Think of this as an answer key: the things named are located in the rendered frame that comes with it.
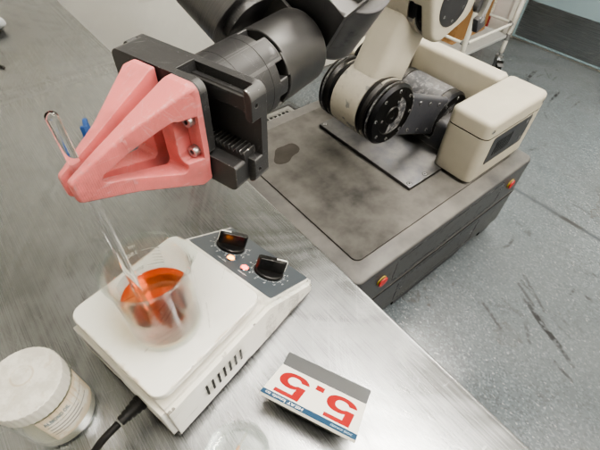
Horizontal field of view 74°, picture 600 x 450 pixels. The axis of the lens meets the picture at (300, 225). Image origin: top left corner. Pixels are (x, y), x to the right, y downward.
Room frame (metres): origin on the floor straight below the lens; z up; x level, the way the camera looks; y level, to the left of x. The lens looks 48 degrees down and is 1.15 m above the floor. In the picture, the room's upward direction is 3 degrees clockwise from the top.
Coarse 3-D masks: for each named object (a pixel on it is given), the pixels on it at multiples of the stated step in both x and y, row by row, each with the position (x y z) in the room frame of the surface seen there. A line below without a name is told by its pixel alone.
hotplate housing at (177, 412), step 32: (288, 288) 0.22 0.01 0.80; (256, 320) 0.18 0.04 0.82; (96, 352) 0.14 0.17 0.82; (224, 352) 0.15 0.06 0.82; (128, 384) 0.12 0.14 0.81; (192, 384) 0.12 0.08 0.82; (224, 384) 0.14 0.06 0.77; (128, 416) 0.10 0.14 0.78; (160, 416) 0.09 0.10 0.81; (192, 416) 0.10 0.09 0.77
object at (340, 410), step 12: (288, 372) 0.15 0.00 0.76; (276, 384) 0.13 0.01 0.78; (288, 384) 0.14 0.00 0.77; (300, 384) 0.14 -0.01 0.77; (312, 384) 0.14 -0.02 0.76; (288, 396) 0.12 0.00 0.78; (300, 396) 0.12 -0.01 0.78; (312, 396) 0.13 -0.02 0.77; (324, 396) 0.13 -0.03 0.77; (336, 396) 0.13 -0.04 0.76; (312, 408) 0.11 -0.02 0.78; (324, 408) 0.11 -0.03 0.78; (336, 408) 0.12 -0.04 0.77; (348, 408) 0.12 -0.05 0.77; (360, 408) 0.12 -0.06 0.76; (336, 420) 0.10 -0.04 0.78; (348, 420) 0.11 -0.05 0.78
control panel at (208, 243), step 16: (192, 240) 0.27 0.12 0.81; (208, 240) 0.28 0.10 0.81; (224, 256) 0.25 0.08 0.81; (240, 256) 0.26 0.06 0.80; (256, 256) 0.27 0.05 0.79; (272, 256) 0.28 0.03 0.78; (240, 272) 0.23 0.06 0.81; (288, 272) 0.25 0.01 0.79; (256, 288) 0.21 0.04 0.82; (272, 288) 0.22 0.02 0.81
